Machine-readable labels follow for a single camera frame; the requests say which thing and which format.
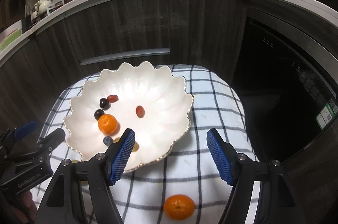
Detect blueberry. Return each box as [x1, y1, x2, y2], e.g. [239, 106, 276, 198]
[103, 136, 114, 147]

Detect orange mandarin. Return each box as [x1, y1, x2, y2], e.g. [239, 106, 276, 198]
[163, 194, 195, 221]
[97, 114, 119, 135]

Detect dark purple grape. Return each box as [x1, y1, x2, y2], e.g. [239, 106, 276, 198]
[94, 109, 105, 121]
[99, 98, 110, 110]

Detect red grape tomato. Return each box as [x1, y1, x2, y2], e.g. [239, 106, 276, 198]
[107, 95, 119, 103]
[135, 105, 145, 118]

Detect person left hand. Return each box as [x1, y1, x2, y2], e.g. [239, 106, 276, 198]
[14, 191, 37, 223]

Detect white blue checkered cloth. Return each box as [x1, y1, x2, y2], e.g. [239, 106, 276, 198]
[41, 65, 256, 223]

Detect white scalloped ceramic bowl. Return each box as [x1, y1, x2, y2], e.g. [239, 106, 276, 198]
[63, 61, 194, 172]

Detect green dish tray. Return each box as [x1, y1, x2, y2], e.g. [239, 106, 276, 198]
[0, 28, 22, 51]

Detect built-in black dishwasher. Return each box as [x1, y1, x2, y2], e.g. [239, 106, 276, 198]
[232, 9, 337, 162]

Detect white teapot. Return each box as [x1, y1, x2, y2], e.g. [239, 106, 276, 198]
[34, 0, 52, 14]

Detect dark wood base cabinets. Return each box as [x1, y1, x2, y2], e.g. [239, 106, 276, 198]
[1, 0, 337, 223]

